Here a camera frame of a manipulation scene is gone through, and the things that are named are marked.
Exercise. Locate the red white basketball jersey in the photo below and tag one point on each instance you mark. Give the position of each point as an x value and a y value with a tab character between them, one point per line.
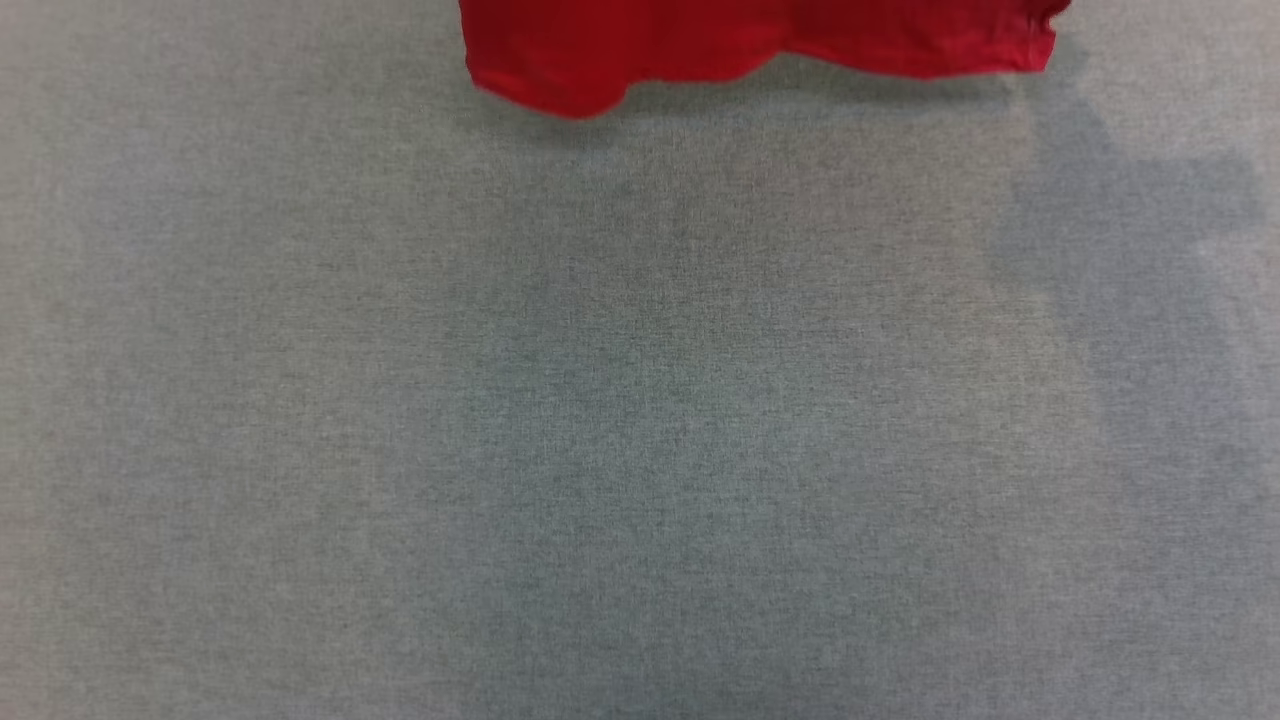
700	40

